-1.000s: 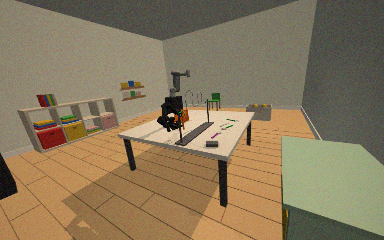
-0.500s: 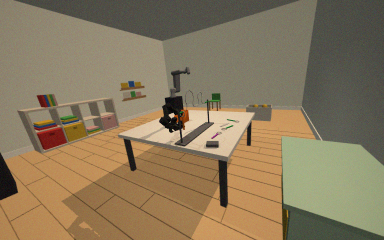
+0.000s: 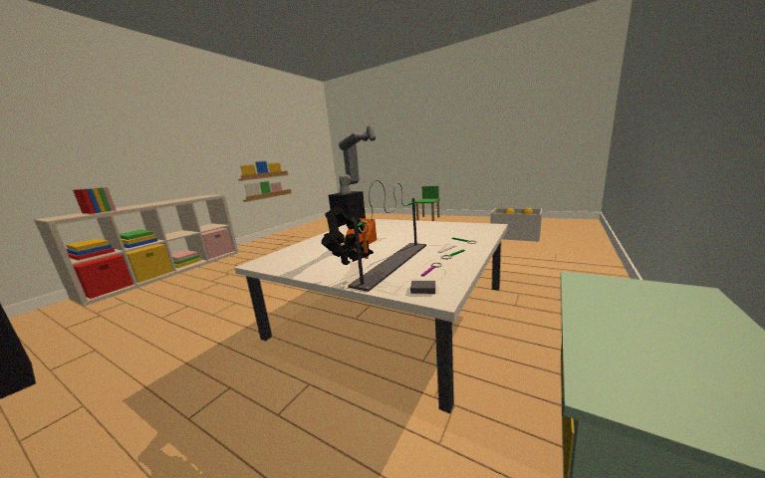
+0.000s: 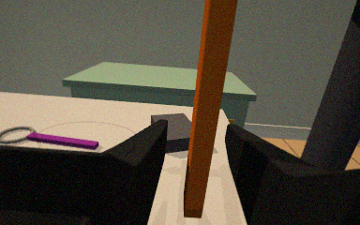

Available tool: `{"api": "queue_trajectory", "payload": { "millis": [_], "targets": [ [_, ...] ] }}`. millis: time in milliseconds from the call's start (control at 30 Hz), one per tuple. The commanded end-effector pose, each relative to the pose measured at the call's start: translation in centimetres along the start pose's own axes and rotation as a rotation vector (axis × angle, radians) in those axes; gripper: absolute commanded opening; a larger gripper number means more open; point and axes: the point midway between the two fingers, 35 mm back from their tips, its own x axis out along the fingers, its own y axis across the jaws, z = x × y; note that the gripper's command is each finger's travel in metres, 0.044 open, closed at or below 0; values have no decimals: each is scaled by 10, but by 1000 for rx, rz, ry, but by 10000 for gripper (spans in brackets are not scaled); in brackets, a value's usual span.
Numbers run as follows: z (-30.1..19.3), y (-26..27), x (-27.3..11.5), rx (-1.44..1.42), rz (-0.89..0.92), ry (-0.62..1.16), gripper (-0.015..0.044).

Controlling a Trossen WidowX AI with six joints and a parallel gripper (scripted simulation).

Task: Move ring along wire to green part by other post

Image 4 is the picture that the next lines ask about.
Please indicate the orange long bar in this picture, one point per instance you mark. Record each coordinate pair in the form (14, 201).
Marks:
(217, 33)

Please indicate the purple handle with grey loop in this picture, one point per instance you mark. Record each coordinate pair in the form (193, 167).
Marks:
(43, 138)

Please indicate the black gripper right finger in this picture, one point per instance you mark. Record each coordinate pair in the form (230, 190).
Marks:
(277, 188)

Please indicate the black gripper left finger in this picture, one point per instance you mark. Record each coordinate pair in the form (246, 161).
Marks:
(114, 187)

